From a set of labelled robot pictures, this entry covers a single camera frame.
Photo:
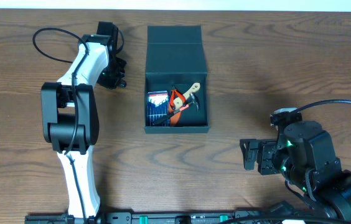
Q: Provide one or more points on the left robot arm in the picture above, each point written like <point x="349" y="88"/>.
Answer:
<point x="71" y="123"/>

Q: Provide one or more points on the small claw hammer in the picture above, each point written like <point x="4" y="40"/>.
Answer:
<point x="193" y="101"/>

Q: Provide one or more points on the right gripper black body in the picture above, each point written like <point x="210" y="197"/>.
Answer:
<point x="262" y="152"/>

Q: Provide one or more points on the orange scraper wooden handle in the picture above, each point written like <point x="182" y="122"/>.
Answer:
<point x="193" y="89"/>

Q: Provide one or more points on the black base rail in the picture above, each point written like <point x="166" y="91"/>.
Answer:
<point x="144" y="218"/>

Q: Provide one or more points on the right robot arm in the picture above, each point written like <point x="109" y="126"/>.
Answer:
<point x="304" y="155"/>

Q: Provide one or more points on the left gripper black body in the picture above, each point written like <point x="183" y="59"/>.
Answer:
<point x="117" y="74"/>

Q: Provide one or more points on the dark green open box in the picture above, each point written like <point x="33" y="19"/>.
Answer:
<point x="175" y="56"/>

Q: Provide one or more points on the orange handled pliers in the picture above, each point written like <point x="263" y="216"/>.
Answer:
<point x="175" y="95"/>

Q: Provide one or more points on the blue precision screwdriver set case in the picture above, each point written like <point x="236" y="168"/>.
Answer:
<point x="157" y="106"/>

